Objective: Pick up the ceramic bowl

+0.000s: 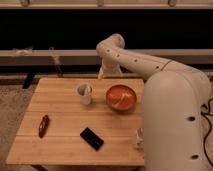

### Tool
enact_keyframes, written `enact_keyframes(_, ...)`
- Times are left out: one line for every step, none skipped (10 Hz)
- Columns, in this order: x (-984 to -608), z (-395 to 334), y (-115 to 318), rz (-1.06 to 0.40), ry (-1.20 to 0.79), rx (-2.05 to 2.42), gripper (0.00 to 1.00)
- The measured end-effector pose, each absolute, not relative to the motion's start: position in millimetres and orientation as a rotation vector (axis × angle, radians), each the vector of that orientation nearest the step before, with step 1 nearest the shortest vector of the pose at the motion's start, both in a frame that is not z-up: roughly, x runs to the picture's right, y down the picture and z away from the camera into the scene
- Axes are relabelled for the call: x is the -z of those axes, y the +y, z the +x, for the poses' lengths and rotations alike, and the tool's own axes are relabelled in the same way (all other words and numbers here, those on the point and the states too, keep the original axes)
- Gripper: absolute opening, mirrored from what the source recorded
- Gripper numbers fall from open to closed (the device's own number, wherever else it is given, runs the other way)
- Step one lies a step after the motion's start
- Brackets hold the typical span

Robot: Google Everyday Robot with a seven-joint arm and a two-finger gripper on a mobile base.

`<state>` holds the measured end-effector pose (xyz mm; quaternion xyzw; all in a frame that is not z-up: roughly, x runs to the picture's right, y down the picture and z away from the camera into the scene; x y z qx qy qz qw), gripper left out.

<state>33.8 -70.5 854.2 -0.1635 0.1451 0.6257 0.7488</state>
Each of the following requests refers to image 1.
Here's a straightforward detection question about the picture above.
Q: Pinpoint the white paper cup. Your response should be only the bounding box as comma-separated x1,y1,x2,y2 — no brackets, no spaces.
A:
77,84,92,105

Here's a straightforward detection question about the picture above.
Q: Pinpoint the clear glass at table edge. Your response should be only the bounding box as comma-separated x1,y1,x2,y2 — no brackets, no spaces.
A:
135,128,144,149

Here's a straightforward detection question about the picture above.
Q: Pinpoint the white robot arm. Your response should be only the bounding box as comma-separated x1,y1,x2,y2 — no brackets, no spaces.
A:
96,34,211,171

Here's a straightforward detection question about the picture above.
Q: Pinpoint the black cable on floor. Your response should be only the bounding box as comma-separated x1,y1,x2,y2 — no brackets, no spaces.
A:
200,98,213,168

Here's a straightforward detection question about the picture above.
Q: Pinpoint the orange ceramic bowl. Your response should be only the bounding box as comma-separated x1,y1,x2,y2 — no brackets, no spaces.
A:
105,85,137,112

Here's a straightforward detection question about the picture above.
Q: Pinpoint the black smartphone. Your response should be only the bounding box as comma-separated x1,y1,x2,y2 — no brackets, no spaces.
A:
80,127,104,151

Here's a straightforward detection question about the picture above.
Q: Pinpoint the grey horizontal rail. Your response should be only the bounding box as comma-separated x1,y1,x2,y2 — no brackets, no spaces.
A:
0,49,213,66

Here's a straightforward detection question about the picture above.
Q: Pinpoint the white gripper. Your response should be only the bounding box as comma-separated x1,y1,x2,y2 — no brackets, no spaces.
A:
98,59,122,80

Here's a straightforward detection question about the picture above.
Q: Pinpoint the wooden table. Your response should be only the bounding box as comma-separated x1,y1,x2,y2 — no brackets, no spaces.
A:
7,78,144,166

